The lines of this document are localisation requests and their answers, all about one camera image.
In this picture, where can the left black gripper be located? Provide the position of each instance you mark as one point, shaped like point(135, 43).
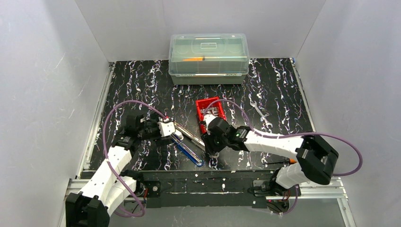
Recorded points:
point(169, 136)

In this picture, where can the clear plastic storage box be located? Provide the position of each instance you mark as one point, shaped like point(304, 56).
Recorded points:
point(226, 59)

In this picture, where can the orange tool inside box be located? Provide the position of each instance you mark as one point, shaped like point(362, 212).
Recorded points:
point(194, 59)

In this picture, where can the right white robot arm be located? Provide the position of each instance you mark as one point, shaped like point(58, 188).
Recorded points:
point(314, 158)

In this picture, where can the silver open-end wrench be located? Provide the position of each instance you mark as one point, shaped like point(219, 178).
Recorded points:
point(255, 106)

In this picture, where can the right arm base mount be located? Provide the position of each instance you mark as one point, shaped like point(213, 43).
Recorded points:
point(272, 188)

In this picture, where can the red plastic bin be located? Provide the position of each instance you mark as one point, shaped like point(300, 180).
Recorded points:
point(202, 108)

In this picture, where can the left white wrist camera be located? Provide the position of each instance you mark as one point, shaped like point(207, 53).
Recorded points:
point(166, 127)

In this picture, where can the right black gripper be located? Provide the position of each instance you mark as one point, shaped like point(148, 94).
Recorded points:
point(210, 146)

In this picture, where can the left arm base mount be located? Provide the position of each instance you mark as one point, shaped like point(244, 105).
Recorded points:
point(149, 189)

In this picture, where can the blue stapler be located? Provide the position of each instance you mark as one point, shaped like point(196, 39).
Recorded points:
point(188, 152)

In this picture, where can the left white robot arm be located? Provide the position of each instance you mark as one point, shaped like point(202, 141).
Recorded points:
point(97, 200)

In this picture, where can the black silver stapler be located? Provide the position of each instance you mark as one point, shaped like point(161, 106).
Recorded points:
point(198, 142)

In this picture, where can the pile of staple strips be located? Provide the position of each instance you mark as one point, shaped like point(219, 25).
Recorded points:
point(214, 110)

